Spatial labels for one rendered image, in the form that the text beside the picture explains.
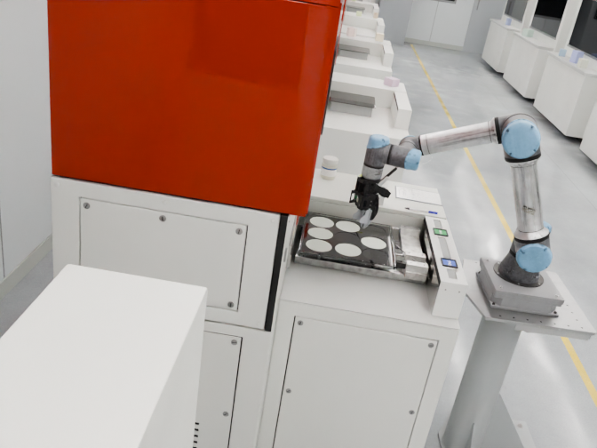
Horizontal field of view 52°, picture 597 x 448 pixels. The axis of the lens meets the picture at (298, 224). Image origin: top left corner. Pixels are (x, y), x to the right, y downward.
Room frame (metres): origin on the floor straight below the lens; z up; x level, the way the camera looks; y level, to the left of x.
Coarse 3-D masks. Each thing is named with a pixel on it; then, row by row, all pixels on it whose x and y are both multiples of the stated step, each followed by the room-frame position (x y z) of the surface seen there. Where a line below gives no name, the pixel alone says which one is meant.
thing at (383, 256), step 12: (312, 216) 2.35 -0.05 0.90; (324, 216) 2.37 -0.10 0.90; (336, 228) 2.27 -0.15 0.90; (360, 228) 2.30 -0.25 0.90; (372, 228) 2.33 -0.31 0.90; (384, 228) 2.34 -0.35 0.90; (324, 240) 2.15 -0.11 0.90; (336, 240) 2.16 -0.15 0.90; (348, 240) 2.18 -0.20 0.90; (360, 240) 2.20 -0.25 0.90; (384, 240) 2.23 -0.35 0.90; (324, 252) 2.04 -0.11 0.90; (336, 252) 2.06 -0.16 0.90; (372, 252) 2.11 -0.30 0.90; (384, 252) 2.12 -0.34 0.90
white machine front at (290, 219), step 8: (288, 216) 1.61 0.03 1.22; (280, 224) 1.61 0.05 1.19; (288, 224) 1.61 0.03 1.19; (280, 232) 1.61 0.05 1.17; (288, 232) 1.70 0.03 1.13; (280, 240) 1.61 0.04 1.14; (288, 240) 1.80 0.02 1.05; (280, 248) 1.61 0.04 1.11; (288, 248) 1.93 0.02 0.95; (280, 256) 1.61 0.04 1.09; (280, 264) 1.61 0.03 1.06; (280, 272) 1.61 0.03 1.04; (272, 280) 1.61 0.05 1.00; (280, 280) 1.64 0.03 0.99; (272, 288) 1.61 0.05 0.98; (280, 288) 1.75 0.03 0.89; (272, 296) 1.61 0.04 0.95; (272, 304) 1.61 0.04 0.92; (272, 312) 1.61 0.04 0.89; (272, 320) 1.61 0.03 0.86; (272, 328) 1.61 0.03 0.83
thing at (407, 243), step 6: (402, 234) 2.36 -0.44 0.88; (402, 240) 2.30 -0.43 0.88; (408, 240) 2.31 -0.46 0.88; (414, 240) 2.32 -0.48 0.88; (402, 246) 2.24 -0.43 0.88; (408, 246) 2.25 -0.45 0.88; (414, 246) 2.26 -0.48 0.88; (420, 246) 2.27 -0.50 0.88; (402, 252) 2.19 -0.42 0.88; (420, 252) 2.21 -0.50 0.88; (402, 258) 2.16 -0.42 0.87; (408, 276) 2.03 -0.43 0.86; (414, 276) 2.03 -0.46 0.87; (420, 276) 2.03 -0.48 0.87
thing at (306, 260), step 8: (296, 256) 2.08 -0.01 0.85; (304, 256) 2.08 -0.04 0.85; (312, 264) 2.07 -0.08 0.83; (320, 264) 2.07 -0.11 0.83; (328, 264) 2.07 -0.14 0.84; (336, 264) 2.07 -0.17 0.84; (344, 264) 2.07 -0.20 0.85; (352, 264) 2.08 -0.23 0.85; (352, 272) 2.07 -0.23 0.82; (360, 272) 2.07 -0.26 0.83; (368, 272) 2.07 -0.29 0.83; (376, 272) 2.07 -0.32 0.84; (384, 272) 2.07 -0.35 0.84; (392, 272) 2.07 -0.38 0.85; (400, 272) 2.08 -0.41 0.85; (400, 280) 2.07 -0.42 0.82; (408, 280) 2.07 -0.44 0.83; (416, 280) 2.07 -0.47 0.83
